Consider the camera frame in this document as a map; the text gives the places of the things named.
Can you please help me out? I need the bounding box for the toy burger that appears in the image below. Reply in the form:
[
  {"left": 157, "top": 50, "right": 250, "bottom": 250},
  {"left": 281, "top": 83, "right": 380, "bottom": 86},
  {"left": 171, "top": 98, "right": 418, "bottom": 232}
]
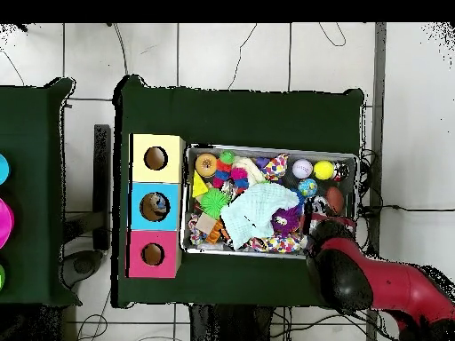
[{"left": 195, "top": 153, "right": 219, "bottom": 178}]

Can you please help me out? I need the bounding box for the brown toy football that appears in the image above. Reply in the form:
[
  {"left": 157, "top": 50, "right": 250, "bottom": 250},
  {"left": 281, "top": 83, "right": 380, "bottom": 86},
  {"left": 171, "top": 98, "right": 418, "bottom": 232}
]
[{"left": 324, "top": 186, "right": 346, "bottom": 216}]

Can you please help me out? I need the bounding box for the white baseball toy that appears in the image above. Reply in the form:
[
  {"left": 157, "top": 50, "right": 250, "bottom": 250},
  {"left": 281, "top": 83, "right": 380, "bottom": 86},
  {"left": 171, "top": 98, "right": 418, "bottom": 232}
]
[{"left": 291, "top": 158, "right": 314, "bottom": 179}]

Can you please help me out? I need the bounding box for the pink round object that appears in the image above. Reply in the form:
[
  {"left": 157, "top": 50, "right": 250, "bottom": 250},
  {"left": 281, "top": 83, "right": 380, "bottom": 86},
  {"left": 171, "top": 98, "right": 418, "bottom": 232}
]
[{"left": 0, "top": 196, "right": 15, "bottom": 250}]

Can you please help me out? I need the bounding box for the dark green table cloth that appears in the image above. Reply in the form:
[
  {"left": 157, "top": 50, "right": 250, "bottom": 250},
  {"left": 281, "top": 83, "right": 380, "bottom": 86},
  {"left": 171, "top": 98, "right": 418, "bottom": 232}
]
[{"left": 112, "top": 75, "right": 365, "bottom": 308}]

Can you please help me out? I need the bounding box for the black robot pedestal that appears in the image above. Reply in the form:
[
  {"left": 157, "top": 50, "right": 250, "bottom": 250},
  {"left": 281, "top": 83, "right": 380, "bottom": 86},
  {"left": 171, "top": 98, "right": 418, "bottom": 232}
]
[{"left": 188, "top": 304, "right": 276, "bottom": 341}]

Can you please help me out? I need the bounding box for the cyan round object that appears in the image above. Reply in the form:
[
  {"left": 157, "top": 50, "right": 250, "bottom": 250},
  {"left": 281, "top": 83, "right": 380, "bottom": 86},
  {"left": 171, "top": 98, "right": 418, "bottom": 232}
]
[{"left": 0, "top": 154, "right": 11, "bottom": 186}]

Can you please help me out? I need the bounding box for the black upright panel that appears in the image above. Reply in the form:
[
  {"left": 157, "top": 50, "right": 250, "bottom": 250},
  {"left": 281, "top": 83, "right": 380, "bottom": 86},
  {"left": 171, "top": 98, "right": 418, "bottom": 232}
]
[{"left": 92, "top": 123, "right": 112, "bottom": 251}]

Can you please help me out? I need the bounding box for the plain green spiky ball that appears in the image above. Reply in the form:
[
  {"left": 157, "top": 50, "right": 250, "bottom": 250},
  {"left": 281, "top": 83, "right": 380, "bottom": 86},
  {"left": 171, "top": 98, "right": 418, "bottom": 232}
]
[{"left": 199, "top": 187, "right": 228, "bottom": 218}]

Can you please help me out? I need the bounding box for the crushed red silver can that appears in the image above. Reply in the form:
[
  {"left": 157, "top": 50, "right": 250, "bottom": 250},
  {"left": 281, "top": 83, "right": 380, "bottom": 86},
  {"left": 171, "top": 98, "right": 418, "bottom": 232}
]
[{"left": 332, "top": 161, "right": 351, "bottom": 182}]

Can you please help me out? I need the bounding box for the dark green side table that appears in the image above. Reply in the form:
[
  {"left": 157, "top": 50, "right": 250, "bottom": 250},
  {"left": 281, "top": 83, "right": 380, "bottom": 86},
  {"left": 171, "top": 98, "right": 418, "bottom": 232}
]
[{"left": 0, "top": 77, "right": 83, "bottom": 306}]

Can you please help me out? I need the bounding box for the yellow toy cheese wedge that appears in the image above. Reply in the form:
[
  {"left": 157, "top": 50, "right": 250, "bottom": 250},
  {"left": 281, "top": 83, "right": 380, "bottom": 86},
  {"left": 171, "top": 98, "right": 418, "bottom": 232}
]
[{"left": 191, "top": 169, "right": 210, "bottom": 199}]

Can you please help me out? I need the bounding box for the wire mesh bin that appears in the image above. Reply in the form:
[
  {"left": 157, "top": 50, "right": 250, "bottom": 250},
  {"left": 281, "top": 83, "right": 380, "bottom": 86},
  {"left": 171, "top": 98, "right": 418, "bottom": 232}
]
[{"left": 180, "top": 143, "right": 359, "bottom": 262}]

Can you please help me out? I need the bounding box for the wooden box with three holes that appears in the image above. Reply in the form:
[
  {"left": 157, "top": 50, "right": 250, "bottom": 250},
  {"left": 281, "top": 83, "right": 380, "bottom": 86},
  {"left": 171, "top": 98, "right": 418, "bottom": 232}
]
[{"left": 125, "top": 133, "right": 186, "bottom": 279}]

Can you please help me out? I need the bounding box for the purple spiky ball with eyes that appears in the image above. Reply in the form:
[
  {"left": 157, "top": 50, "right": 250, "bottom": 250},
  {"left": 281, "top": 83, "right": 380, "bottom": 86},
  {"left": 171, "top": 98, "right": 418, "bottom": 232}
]
[{"left": 270, "top": 207, "right": 301, "bottom": 236}]

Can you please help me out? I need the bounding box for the mint green cloth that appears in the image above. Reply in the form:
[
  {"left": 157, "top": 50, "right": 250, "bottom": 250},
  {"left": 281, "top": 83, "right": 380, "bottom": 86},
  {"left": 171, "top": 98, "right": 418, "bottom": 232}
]
[{"left": 220, "top": 183, "right": 300, "bottom": 250}]

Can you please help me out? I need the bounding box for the yellow ball toy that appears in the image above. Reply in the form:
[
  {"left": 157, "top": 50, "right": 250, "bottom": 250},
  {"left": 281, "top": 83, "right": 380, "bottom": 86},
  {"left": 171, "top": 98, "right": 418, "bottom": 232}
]
[{"left": 313, "top": 160, "right": 335, "bottom": 181}]

